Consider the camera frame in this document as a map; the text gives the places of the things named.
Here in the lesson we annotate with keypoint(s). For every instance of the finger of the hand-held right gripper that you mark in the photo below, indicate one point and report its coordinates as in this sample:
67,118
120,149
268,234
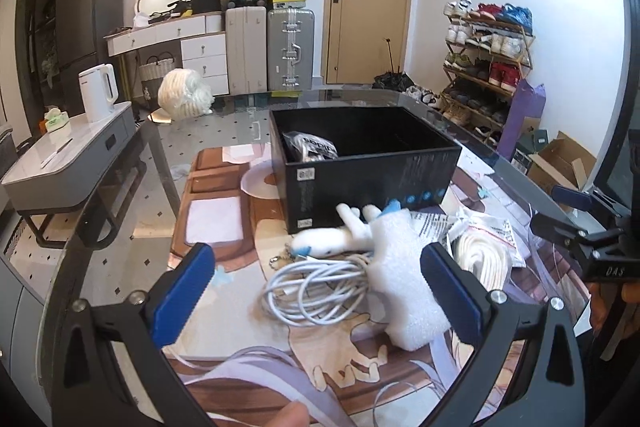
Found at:
575,197
560,229

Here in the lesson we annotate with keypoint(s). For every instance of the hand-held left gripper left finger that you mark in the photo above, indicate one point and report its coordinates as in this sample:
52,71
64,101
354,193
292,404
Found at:
185,297

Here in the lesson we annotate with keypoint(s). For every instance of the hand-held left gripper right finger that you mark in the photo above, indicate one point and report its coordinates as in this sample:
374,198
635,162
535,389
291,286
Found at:
450,294

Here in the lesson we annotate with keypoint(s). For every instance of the white foam piece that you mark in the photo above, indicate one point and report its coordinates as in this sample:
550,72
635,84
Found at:
405,287

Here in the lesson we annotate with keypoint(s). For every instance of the printed plastic packet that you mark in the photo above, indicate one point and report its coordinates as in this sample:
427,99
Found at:
435,227

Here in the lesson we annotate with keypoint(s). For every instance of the white plush toy blue ears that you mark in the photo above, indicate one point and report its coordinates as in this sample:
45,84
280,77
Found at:
325,242

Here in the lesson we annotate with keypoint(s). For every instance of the black cardboard box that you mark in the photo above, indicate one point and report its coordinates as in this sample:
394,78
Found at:
350,187

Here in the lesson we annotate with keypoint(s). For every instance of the person's right forearm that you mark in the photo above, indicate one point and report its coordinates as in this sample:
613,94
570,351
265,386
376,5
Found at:
605,372

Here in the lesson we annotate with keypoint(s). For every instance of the person's right hand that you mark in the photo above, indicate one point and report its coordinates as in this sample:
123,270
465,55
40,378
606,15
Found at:
600,307

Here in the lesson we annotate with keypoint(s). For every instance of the person's left hand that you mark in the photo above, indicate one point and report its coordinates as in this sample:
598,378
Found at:
290,417

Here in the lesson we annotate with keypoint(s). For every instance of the open cardboard box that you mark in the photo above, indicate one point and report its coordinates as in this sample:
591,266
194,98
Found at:
560,167

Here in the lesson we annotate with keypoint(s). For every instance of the dark green box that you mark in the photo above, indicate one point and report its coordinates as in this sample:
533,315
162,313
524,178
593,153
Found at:
532,144

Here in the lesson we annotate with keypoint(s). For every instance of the purple yoga mat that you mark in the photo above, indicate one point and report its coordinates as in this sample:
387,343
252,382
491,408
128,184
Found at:
520,122

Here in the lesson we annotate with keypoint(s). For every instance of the dark glass door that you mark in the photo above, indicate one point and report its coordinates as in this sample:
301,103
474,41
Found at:
625,107

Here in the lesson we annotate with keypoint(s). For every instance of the printed cartoon table mat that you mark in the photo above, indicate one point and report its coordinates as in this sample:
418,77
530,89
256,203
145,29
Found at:
280,357

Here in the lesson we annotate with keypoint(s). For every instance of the wooden shoe rack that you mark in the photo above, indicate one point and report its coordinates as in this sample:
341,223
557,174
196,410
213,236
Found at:
520,57

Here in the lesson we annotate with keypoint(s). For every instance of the grey side cabinet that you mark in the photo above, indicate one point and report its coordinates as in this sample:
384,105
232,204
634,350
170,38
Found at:
70,167

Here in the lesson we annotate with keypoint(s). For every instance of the pile of scattered sneakers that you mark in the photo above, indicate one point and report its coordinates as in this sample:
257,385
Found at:
422,96

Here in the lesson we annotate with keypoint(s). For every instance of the white pen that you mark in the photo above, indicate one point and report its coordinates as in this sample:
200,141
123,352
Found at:
56,152

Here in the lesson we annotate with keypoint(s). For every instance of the white yarn bundle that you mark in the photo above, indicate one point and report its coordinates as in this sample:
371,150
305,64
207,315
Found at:
182,94

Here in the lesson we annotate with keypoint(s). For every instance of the black umbrella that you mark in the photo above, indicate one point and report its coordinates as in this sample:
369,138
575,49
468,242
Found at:
392,79

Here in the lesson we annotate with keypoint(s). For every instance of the wicker basket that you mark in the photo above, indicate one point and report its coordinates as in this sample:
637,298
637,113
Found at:
157,79

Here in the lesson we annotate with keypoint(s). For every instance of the green and white small item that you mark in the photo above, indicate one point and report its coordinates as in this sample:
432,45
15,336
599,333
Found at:
55,119

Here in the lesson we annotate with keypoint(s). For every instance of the white electric kettle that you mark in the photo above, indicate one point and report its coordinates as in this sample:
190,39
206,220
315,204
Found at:
97,94

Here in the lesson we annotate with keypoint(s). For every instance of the white dresser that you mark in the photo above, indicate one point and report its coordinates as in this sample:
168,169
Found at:
205,57

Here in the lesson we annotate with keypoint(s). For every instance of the beige suitcase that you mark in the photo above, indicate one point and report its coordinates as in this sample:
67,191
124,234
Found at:
245,52

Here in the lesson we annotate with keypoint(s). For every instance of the silver suitcase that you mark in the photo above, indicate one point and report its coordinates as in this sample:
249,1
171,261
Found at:
290,52

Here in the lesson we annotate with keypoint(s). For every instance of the white tissue pack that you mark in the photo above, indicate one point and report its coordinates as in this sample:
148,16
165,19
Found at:
142,20

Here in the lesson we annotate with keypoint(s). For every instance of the grey refrigerator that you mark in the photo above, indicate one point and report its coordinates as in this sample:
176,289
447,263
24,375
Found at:
90,27

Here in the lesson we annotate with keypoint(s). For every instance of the black bag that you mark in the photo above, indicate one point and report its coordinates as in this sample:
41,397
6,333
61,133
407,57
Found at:
206,2

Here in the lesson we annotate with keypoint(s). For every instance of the dark glass cabinet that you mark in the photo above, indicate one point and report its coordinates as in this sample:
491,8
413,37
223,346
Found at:
37,32

